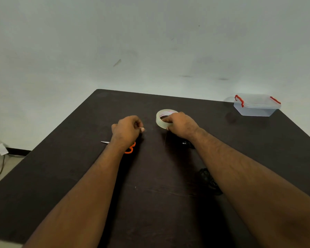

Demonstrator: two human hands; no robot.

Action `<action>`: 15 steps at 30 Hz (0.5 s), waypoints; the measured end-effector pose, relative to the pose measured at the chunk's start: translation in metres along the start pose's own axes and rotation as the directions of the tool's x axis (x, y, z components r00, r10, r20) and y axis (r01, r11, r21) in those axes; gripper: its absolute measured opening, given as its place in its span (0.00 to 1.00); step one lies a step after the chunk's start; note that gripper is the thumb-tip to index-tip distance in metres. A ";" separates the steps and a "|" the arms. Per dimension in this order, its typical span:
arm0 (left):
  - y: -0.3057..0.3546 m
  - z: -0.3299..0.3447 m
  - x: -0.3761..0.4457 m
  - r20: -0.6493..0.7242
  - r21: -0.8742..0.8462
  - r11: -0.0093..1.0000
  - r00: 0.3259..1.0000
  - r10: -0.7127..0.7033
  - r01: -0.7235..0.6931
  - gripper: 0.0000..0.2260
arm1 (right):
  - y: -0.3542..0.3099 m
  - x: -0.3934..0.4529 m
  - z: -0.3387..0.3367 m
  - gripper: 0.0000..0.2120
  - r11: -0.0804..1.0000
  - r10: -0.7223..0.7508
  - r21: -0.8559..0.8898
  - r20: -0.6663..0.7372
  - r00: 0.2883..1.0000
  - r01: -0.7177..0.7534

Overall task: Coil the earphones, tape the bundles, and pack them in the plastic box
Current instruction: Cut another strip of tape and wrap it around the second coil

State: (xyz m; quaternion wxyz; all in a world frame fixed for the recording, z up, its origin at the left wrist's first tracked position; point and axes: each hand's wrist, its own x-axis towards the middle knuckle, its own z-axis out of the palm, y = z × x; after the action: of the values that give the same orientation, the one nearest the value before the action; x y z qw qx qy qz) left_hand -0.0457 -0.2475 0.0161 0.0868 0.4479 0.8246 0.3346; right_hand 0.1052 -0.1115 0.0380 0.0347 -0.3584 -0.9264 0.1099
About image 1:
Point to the person's right hand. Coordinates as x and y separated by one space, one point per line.
184 125

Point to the person's left hand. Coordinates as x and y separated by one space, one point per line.
125 131

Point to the clear tape roll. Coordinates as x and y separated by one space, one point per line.
160 122

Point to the clear plastic box red latches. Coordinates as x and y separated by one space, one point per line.
255 111

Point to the person's right forearm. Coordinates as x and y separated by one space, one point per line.
261 191

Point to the person's left forearm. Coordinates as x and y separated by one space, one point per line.
77 204

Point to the black skirting board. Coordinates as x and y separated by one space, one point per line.
19 151

